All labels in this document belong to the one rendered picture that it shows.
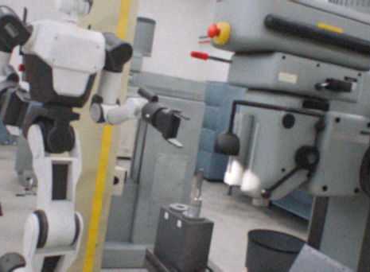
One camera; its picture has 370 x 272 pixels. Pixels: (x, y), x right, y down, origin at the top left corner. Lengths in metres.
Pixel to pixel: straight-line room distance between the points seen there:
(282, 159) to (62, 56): 0.87
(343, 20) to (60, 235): 1.19
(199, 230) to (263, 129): 0.58
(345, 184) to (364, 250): 0.27
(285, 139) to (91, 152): 1.86
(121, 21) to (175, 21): 8.19
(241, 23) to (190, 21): 10.09
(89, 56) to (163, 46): 9.25
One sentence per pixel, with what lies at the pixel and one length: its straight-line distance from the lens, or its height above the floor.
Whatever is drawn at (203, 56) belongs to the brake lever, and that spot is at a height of 1.70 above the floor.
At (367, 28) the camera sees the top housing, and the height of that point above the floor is 1.85.
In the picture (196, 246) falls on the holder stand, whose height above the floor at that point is 1.03.
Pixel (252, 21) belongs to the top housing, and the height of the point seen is 1.79.
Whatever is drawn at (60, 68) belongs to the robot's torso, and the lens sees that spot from 1.67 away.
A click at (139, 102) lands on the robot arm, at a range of 1.68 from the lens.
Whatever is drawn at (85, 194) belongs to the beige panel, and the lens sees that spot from 2.98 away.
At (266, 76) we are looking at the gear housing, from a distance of 1.21.
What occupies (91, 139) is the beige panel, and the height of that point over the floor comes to 1.21.
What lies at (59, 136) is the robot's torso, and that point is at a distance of 1.73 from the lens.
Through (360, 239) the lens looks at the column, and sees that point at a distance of 1.60.
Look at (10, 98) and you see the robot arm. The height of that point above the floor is 1.49.
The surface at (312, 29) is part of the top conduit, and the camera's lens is 1.21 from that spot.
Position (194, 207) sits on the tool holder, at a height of 1.17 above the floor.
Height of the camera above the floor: 1.57
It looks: 5 degrees down
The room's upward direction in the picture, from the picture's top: 9 degrees clockwise
